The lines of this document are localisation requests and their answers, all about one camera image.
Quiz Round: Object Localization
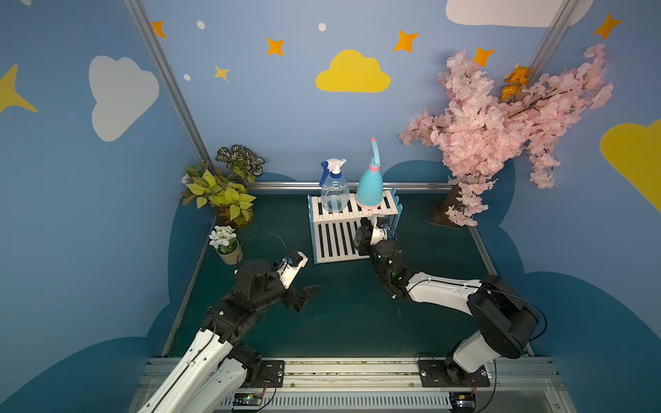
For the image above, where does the clear spray bottle blue trigger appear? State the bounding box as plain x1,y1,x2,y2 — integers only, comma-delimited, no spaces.
319,158,350,213

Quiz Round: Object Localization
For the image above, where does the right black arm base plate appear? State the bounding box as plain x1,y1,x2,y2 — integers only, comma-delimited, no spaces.
418,360,491,388

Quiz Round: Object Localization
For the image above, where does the left green circuit board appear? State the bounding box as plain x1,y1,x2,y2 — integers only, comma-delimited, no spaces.
232,393,263,409

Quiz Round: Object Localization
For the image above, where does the pink cherry blossom tree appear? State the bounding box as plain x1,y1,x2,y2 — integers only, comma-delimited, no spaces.
399,44,614,226

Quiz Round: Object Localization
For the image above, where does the blue white slatted shelf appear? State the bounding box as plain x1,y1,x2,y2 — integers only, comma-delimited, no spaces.
307,189,403,264

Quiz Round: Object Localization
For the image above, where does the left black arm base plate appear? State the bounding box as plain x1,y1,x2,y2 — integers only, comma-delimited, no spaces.
243,359,286,388

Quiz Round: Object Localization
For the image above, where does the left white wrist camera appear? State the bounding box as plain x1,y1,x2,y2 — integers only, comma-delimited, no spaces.
276,251,309,289

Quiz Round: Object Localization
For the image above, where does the orange artificial flower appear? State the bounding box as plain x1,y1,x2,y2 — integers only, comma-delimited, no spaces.
500,65,530,103

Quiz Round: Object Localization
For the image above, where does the right green circuit board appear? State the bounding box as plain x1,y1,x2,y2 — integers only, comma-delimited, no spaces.
449,392,477,413

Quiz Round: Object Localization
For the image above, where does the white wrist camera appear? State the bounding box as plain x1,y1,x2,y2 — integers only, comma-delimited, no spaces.
370,215,390,245
276,251,309,289

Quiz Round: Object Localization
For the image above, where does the white flower small pot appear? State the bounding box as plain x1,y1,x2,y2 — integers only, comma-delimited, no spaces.
208,225,244,265

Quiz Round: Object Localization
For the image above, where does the teal pink spray bottle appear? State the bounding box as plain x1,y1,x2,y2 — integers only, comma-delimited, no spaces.
356,138,384,210

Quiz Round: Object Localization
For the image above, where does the yellow green leafy potted plant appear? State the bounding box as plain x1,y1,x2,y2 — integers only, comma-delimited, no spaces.
181,145,265,229

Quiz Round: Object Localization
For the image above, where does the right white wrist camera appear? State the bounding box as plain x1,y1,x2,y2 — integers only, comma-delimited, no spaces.
370,215,390,245

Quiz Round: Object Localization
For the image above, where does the green circuit board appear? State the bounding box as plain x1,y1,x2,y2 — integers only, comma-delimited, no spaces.
232,393,263,409
449,392,477,413

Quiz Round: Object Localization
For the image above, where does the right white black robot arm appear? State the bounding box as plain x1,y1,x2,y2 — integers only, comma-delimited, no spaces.
354,217,542,385

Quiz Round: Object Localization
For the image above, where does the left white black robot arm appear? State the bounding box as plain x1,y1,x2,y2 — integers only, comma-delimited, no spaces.
139,251,319,412

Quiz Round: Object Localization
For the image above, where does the aluminium front rail frame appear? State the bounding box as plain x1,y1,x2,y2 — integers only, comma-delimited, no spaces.
129,356,576,412

